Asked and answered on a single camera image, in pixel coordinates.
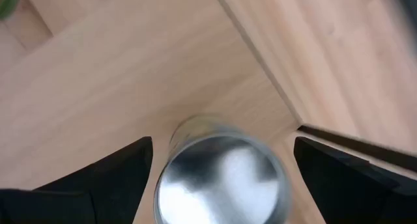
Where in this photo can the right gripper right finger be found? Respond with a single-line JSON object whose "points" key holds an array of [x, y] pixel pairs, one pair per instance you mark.
{"points": [[352, 191]]}

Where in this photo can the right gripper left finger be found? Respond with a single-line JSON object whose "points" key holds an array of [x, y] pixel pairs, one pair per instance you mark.
{"points": [[81, 194]]}

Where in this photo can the silver-topped tin can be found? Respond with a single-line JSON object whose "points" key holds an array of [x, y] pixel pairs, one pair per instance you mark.
{"points": [[221, 185]]}

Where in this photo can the green pea label tin can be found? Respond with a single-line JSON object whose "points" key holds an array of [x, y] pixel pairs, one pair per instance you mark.
{"points": [[6, 2]]}

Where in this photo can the wooden shelf with black frame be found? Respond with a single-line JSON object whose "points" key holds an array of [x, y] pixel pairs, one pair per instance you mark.
{"points": [[130, 87]]}

